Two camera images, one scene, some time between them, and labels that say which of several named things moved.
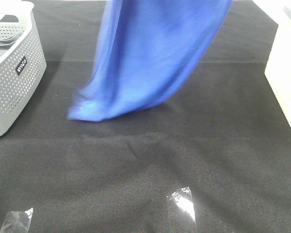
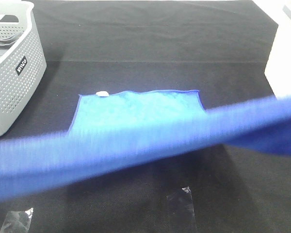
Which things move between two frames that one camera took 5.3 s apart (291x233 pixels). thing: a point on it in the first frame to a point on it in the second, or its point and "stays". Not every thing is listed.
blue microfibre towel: [148, 50] to [116, 136]
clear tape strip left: [17, 222] stays
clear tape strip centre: [181, 213] stays
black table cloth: [226, 135] stays
